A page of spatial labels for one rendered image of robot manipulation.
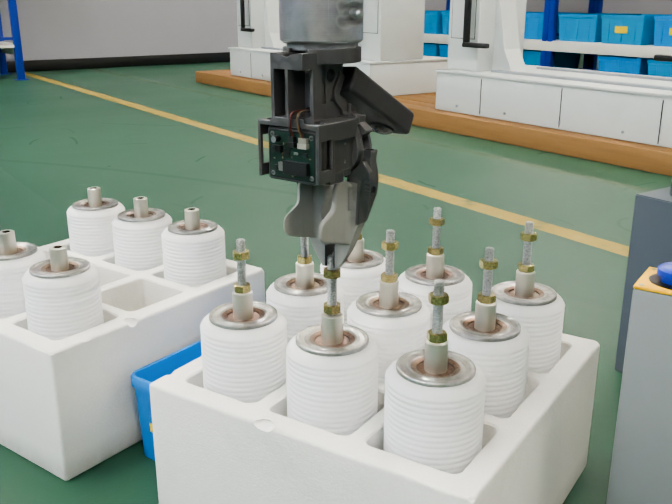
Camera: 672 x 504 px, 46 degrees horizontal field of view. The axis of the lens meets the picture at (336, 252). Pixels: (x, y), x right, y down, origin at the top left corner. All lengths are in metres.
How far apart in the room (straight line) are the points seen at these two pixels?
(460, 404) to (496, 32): 3.14
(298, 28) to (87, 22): 6.64
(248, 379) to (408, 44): 3.63
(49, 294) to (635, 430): 0.70
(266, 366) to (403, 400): 0.19
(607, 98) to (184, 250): 2.26
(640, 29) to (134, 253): 5.37
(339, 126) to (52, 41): 6.58
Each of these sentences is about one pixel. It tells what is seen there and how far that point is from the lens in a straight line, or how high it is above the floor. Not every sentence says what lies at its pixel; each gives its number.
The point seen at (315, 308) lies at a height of 0.24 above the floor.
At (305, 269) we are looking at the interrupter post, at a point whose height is 0.28.
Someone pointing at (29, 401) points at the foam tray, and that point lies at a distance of 1.09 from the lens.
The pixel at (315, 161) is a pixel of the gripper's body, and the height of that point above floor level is 0.45.
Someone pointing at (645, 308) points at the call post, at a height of 0.29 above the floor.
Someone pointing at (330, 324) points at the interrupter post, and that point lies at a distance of 0.79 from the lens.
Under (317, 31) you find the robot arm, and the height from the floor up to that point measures 0.56.
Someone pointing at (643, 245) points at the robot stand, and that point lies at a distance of 1.30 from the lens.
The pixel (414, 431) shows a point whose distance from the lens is 0.74.
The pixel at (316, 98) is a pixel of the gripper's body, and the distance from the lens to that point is 0.70.
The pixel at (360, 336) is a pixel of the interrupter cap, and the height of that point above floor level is 0.25.
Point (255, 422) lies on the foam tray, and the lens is 0.82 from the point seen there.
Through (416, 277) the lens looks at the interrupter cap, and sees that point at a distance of 0.99.
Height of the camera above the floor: 0.59
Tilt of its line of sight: 18 degrees down
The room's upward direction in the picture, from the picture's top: straight up
